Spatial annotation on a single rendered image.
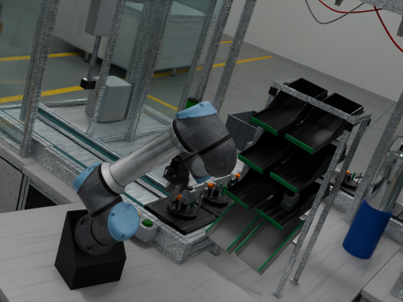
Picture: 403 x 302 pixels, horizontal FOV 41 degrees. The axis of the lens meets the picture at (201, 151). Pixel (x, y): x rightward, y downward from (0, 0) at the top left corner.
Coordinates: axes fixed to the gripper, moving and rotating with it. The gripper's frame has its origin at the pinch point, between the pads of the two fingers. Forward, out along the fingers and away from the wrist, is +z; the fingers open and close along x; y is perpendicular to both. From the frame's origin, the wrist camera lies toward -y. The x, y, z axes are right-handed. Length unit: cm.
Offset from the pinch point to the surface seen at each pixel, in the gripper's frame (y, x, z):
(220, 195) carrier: -38.6, 1.4, 8.5
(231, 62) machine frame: -117, -60, -34
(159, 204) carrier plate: -4.9, -8.8, 10.5
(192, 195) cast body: -10.5, 2.3, 0.8
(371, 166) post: -117, 44, -14
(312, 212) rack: -14, 53, -19
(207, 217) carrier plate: -17.6, 9.2, 10.5
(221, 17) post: -25, -19, -71
